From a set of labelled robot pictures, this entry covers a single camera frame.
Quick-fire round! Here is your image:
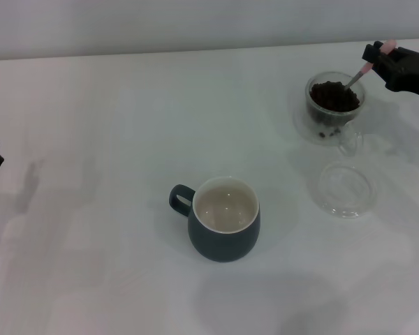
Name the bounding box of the dark teal ceramic mug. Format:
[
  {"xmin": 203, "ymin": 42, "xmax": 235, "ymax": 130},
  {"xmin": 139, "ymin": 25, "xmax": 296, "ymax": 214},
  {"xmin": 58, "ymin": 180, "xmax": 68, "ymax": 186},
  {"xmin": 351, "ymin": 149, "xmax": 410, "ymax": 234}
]
[{"xmin": 168, "ymin": 176, "xmax": 261, "ymax": 263}]

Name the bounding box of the clear glass cup with handle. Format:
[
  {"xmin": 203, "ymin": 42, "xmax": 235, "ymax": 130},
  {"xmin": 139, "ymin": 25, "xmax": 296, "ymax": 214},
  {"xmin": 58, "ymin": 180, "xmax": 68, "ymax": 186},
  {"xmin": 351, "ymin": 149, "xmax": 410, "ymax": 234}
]
[{"xmin": 293, "ymin": 70, "xmax": 366, "ymax": 156}]

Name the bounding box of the clear glass saucer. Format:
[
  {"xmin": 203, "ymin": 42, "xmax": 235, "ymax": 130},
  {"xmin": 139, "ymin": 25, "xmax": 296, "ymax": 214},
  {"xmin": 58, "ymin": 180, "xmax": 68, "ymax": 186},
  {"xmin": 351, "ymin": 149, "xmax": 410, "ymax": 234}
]
[{"xmin": 312, "ymin": 160, "xmax": 376, "ymax": 219}]

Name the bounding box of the pink handled steel spoon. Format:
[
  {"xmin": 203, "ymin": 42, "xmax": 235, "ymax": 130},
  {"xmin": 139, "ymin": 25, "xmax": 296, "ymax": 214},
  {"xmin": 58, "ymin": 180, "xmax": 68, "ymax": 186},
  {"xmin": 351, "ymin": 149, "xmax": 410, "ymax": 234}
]
[{"xmin": 341, "ymin": 39, "xmax": 397, "ymax": 94}]

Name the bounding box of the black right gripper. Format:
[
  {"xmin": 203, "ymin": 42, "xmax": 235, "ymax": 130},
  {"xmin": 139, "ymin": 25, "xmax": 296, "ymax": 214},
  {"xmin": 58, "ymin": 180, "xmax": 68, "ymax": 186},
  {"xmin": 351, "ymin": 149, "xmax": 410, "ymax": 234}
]
[{"xmin": 362, "ymin": 41, "xmax": 419, "ymax": 103}]

